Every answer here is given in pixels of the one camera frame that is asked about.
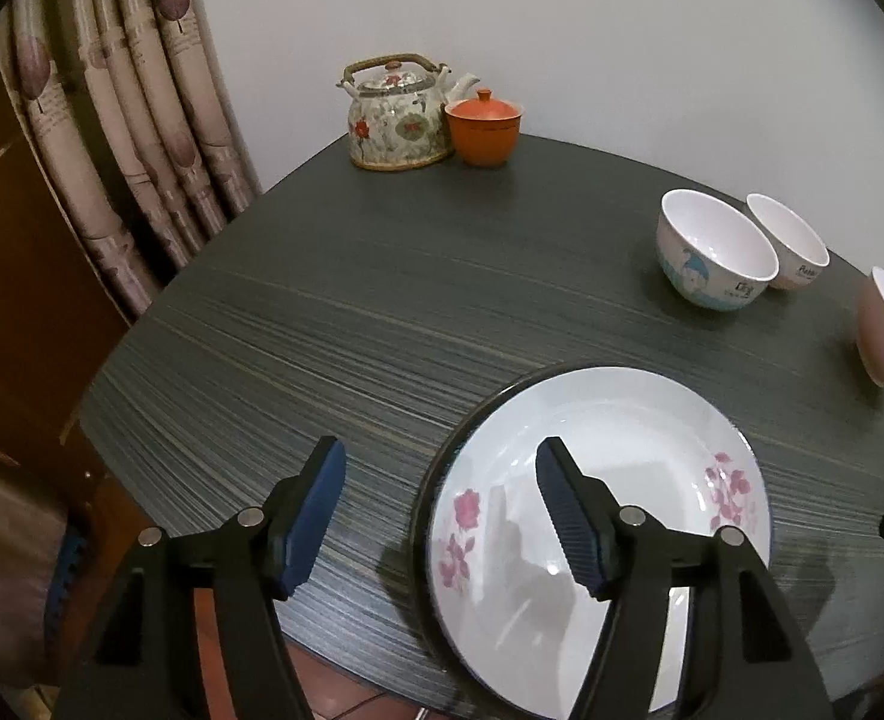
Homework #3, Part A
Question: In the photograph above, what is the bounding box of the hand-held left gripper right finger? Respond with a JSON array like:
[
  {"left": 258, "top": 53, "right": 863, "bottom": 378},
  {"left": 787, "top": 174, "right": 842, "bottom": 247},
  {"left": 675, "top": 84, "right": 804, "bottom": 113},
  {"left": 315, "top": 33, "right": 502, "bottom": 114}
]
[{"left": 535, "top": 436, "right": 837, "bottom": 720}]

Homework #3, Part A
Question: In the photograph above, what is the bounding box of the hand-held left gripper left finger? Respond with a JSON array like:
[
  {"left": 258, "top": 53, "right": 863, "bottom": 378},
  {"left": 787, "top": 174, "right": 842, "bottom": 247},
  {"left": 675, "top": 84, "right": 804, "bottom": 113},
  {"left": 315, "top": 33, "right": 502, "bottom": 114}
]
[{"left": 52, "top": 435, "right": 349, "bottom": 720}]

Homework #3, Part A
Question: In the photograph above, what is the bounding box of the white plate with pink flowers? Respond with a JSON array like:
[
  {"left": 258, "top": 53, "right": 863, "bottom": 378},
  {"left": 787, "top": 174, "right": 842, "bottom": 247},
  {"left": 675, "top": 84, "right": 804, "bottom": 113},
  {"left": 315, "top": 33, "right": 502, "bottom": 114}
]
[{"left": 428, "top": 367, "right": 773, "bottom": 718}]

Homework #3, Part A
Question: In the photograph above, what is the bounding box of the white bowl with blue print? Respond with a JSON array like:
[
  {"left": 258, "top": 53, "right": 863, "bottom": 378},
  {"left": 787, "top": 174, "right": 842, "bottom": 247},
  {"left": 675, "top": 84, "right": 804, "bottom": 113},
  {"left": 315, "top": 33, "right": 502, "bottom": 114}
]
[{"left": 655, "top": 189, "right": 780, "bottom": 314}]

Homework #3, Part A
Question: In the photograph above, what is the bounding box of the white bowl with pink base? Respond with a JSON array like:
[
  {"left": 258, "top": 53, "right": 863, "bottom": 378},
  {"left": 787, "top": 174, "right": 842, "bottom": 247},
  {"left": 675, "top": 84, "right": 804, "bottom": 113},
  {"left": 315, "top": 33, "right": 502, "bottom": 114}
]
[{"left": 746, "top": 193, "right": 831, "bottom": 292}]

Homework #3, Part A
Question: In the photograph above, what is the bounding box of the blue ribbed object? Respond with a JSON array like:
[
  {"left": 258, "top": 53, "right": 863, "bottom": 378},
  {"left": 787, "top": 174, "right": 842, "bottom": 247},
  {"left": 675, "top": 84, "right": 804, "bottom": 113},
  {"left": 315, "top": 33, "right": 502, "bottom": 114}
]
[{"left": 43, "top": 525, "right": 84, "bottom": 642}]

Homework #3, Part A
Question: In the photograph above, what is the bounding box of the brown wooden cabinet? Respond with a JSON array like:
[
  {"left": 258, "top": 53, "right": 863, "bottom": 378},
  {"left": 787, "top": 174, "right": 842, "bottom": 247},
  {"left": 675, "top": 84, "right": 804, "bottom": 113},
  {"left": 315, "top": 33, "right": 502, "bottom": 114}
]
[{"left": 0, "top": 37, "right": 165, "bottom": 541}]

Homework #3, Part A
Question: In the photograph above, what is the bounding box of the orange lidded cup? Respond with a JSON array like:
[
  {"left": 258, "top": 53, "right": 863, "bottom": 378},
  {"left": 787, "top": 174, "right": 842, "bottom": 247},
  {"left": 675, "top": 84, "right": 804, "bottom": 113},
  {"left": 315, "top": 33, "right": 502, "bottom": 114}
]
[{"left": 444, "top": 88, "right": 525, "bottom": 168}]

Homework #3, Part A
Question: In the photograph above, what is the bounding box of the floral ceramic teapot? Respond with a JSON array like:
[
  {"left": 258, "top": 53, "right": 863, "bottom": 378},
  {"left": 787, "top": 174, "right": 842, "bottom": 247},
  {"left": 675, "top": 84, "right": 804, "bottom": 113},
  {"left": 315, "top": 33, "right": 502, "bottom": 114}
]
[{"left": 338, "top": 52, "right": 482, "bottom": 171}]

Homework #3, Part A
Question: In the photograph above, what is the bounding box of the beige patterned curtain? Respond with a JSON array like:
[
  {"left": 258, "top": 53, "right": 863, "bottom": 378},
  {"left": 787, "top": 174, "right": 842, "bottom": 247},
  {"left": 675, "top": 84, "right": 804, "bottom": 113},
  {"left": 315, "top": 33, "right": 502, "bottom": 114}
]
[{"left": 0, "top": 0, "right": 259, "bottom": 316}]

